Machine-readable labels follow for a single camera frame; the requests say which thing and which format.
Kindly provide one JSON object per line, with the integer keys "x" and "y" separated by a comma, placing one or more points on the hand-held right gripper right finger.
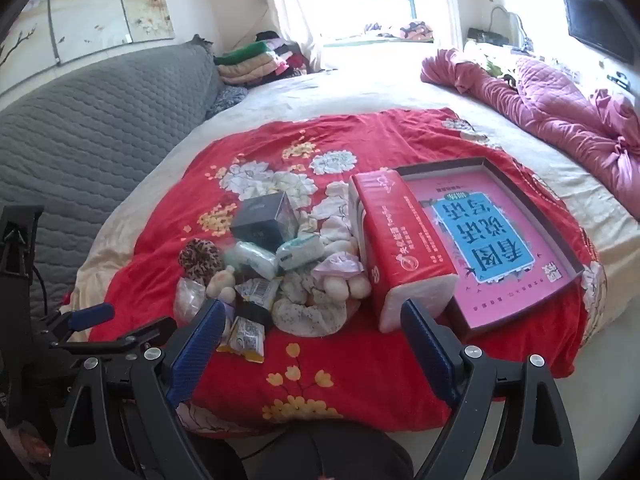
{"x": 430, "y": 360}

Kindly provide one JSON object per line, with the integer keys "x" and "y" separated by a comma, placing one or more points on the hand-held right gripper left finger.
{"x": 197, "y": 355}

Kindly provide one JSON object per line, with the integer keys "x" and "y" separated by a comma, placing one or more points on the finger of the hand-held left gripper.
{"x": 92, "y": 316}
{"x": 120, "y": 336}

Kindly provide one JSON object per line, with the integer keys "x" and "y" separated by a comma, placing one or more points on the clear plastic bag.
{"x": 189, "y": 300}

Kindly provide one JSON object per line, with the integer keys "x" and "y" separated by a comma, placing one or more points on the leopard print scrunchie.
{"x": 200, "y": 260}

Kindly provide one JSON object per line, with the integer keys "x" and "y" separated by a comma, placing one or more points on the white pale green pad packet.
{"x": 255, "y": 260}

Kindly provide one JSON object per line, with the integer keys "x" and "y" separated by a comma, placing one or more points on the red tissue pack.
{"x": 395, "y": 240}

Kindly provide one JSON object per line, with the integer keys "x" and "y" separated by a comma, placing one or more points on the dark shallow box pink bottom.
{"x": 500, "y": 240}

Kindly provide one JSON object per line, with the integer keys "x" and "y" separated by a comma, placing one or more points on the white teal pad packet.
{"x": 300, "y": 252}

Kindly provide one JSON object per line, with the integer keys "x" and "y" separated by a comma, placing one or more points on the dark cube box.
{"x": 260, "y": 220}

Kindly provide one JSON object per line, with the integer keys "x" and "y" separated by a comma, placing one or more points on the yellow black snack packet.
{"x": 245, "y": 337}

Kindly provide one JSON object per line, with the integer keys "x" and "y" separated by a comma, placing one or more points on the red floral blanket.
{"x": 350, "y": 385}

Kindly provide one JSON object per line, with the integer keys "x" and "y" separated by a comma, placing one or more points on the white barcode packet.
{"x": 257, "y": 292}

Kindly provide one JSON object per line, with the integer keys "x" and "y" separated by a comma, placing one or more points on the person's dark clothing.
{"x": 300, "y": 450}

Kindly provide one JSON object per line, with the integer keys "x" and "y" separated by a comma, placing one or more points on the grey quilted headboard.
{"x": 100, "y": 125}

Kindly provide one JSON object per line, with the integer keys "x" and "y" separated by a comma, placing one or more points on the dark blue patterned pillow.
{"x": 227, "y": 100}

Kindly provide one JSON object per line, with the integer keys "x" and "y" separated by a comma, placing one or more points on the pink quilt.
{"x": 560, "y": 110}

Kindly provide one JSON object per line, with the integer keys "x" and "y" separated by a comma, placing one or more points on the stack of folded clothes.
{"x": 250, "y": 65}

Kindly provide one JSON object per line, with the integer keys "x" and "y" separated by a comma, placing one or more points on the black device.
{"x": 485, "y": 36}

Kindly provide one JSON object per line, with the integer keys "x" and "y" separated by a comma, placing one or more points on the floral cushion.
{"x": 416, "y": 30}

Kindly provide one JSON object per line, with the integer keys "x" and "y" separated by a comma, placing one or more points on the beige curtain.
{"x": 290, "y": 10}

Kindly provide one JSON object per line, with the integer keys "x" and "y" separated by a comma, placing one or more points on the floral wall painting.
{"x": 100, "y": 5}

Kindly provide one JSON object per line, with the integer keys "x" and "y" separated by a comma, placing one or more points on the black wall television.
{"x": 595, "y": 25}

